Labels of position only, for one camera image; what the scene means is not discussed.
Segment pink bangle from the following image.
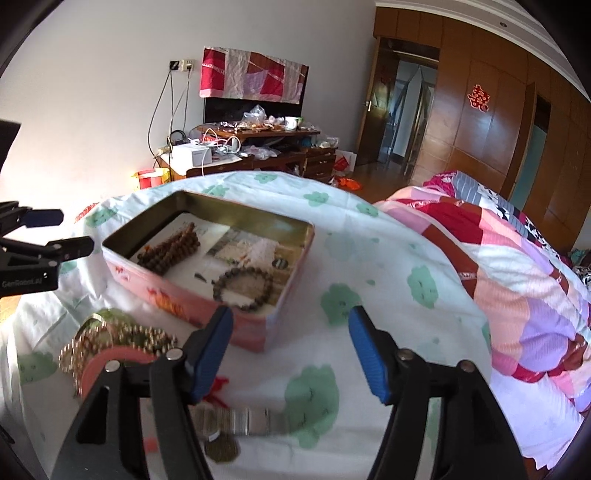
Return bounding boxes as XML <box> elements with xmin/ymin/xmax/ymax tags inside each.
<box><xmin>78</xmin><ymin>346</ymin><xmax>156</xmax><ymax>399</ymax></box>

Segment silver metal watch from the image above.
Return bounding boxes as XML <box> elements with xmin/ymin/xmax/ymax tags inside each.
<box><xmin>189</xmin><ymin>404</ymin><xmax>290</xmax><ymax>440</ymax></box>

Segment gold bead bracelet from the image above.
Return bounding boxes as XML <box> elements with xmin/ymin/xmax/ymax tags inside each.
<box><xmin>58</xmin><ymin>317</ymin><xmax>180</xmax><ymax>398</ymax></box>

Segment brown wooden bead mala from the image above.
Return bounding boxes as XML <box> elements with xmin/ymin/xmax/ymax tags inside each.
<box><xmin>137</xmin><ymin>223</ymin><xmax>200</xmax><ymax>276</ymax></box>

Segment red knotted cord charm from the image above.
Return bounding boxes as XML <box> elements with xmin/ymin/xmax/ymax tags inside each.
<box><xmin>202</xmin><ymin>376</ymin><xmax>229</xmax><ymax>410</ymax></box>

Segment dark bead bracelet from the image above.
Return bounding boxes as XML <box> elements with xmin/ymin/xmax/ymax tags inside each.
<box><xmin>211</xmin><ymin>266</ymin><xmax>275</xmax><ymax>312</ymax></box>

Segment red yellow carton box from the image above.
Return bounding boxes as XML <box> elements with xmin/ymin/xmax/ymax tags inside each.
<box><xmin>132</xmin><ymin>167</ymin><xmax>170</xmax><ymax>190</ymax></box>

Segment pink rectangular tin box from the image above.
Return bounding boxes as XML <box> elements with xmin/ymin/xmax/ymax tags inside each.
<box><xmin>102</xmin><ymin>191</ymin><xmax>315</xmax><ymax>352</ymax></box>

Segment white box appliance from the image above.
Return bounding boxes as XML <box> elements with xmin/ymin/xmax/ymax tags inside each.
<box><xmin>169</xmin><ymin>143</ymin><xmax>212</xmax><ymax>171</ymax></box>

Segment paper booklet in tin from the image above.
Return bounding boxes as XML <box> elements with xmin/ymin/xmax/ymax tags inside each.
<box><xmin>130</xmin><ymin>212</ymin><xmax>304</xmax><ymax>315</ymax></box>

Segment pink patchwork quilt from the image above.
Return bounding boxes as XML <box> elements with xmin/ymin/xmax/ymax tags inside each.
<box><xmin>373</xmin><ymin>170</ymin><xmax>591</xmax><ymax>411</ymax></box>

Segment wooden TV cabinet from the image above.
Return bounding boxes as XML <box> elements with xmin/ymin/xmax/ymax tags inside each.
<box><xmin>154</xmin><ymin>124</ymin><xmax>337</xmax><ymax>181</ymax></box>

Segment black television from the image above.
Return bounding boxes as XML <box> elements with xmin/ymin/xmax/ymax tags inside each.
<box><xmin>202</xmin><ymin>97</ymin><xmax>303</xmax><ymax>124</ymax></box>

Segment white cloud print sheet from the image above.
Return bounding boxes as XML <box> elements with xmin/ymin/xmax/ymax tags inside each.
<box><xmin>0</xmin><ymin>170</ymin><xmax>583</xmax><ymax>480</ymax></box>

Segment red patchwork cloth cover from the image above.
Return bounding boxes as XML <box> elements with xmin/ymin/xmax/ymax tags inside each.
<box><xmin>199</xmin><ymin>47</ymin><xmax>308</xmax><ymax>104</ymax></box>

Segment red gift bag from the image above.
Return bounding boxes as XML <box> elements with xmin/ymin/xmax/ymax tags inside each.
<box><xmin>334</xmin><ymin>150</ymin><xmax>356</xmax><ymax>174</ymax></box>

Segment wooden door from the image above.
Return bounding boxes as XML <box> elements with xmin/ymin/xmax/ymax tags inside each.
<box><xmin>356</xmin><ymin>37</ymin><xmax>400</xmax><ymax>166</ymax></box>

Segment wooden wardrobe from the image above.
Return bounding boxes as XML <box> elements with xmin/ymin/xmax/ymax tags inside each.
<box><xmin>374</xmin><ymin>6</ymin><xmax>590</xmax><ymax>251</ymax></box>

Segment red double happiness sticker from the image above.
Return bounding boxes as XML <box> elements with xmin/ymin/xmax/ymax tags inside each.
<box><xmin>467</xmin><ymin>84</ymin><xmax>491</xmax><ymax>113</ymax></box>

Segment hanging power cables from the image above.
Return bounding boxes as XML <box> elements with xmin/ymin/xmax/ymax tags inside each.
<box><xmin>147</xmin><ymin>68</ymin><xmax>195</xmax><ymax>158</ymax></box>

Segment wall power socket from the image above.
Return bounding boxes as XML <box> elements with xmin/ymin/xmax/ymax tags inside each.
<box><xmin>168</xmin><ymin>59</ymin><xmax>194</xmax><ymax>72</ymax></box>

